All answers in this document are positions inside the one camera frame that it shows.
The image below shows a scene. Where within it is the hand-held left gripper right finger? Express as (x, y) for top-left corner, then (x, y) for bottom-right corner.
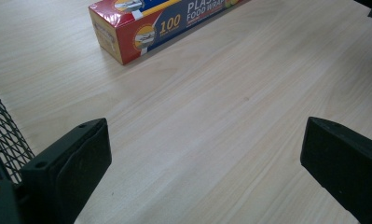
(299, 116), (372, 224)

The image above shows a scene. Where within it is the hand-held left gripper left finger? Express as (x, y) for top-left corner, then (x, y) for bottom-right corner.
(18, 118), (113, 224)

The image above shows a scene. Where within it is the red and blue food wrap box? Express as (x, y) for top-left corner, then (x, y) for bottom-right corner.
(88, 0), (253, 66)

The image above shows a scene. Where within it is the black wire mesh basket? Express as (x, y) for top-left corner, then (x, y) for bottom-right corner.
(0, 81), (36, 185)

